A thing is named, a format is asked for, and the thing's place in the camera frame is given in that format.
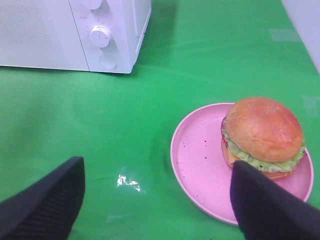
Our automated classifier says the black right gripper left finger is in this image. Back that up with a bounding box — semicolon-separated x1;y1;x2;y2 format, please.
0;156;85;240

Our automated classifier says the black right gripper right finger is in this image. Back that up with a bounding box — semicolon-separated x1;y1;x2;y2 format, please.
230;161;320;240

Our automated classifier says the white microwave door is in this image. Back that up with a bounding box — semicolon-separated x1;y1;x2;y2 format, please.
0;0;89;71

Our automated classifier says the burger with lettuce and tomato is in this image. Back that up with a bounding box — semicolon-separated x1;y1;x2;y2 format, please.
220;96;306;181

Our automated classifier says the pink round plate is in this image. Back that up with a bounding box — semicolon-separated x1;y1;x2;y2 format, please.
170;102;314;226

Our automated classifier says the clear tape patch right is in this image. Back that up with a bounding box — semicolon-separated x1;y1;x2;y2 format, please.
107;164;151;223

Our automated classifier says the white microwave knob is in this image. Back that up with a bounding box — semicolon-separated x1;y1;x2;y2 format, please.
89;25;112;48
81;0;103;10

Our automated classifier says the white microwave oven body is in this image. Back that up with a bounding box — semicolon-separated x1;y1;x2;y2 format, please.
69;0;152;74

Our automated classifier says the round white door release button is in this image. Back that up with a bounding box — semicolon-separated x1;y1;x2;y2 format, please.
99;54;117;70

